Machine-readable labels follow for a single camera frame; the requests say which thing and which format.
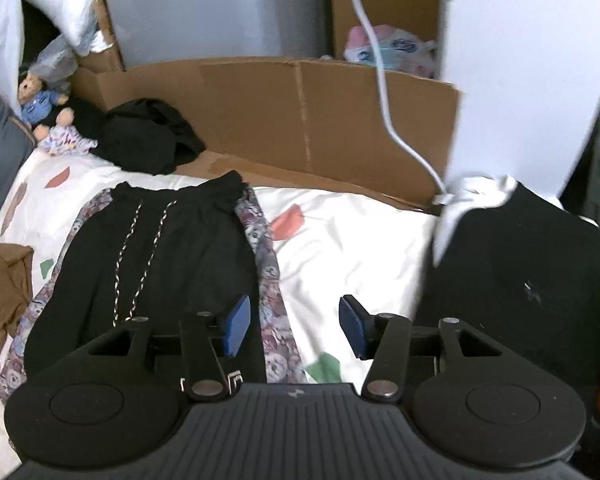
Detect pink and blue tissue package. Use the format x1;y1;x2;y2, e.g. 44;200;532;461
342;25;438;78

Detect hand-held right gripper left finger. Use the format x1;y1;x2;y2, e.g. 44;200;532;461
82;294;253;403

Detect white cable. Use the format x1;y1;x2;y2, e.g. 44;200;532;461
344;0;453;206

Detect brown cardboard box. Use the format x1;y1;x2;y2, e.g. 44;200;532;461
72;57;466;211

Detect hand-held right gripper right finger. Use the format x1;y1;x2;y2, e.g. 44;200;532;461
339;294;511;403

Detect white printed bedsheet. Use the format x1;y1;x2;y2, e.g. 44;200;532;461
0;152;441;476

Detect crumpled black garment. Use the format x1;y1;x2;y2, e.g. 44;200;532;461
72;97;207;176

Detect teddy bear in blue shirt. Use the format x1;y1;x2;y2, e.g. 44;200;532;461
17;72;71;126

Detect brown garment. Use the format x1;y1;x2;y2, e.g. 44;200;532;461
0;242;35;386

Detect clear plastic bag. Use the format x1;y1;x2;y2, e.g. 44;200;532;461
30;35;81;83

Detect black garment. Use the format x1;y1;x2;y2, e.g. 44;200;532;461
415;182;600;376
72;97;207;176

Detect white cloth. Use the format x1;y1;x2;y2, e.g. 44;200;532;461
432;175;521;266

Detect small cardboard box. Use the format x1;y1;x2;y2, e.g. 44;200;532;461
77;0;126;73

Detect doll in floral clothes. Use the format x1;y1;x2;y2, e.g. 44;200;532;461
34;107;98;156

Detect black pants with bear print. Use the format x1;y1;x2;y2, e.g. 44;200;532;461
0;170;303;403

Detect white pillow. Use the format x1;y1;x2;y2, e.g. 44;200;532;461
20;0;106;56

